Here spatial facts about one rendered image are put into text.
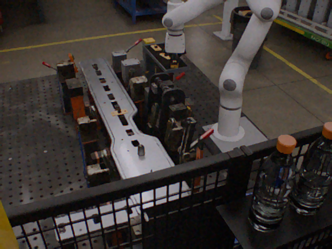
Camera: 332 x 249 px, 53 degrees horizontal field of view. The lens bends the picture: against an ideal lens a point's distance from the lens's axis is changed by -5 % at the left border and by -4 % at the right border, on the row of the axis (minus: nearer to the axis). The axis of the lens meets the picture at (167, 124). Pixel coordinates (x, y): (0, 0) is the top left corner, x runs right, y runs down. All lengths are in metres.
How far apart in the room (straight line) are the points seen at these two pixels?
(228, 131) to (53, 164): 0.98
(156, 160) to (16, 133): 1.10
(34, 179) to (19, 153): 0.26
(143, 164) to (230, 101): 0.62
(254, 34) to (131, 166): 0.81
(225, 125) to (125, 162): 0.67
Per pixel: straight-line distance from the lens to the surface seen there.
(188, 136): 1.33
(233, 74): 1.69
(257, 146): 0.68
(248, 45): 1.67
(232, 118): 1.86
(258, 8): 1.55
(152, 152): 1.49
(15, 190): 1.89
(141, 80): 1.86
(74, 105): 2.02
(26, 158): 2.05
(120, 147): 1.53
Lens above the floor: 1.96
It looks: 35 degrees down
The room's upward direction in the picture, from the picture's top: 1 degrees clockwise
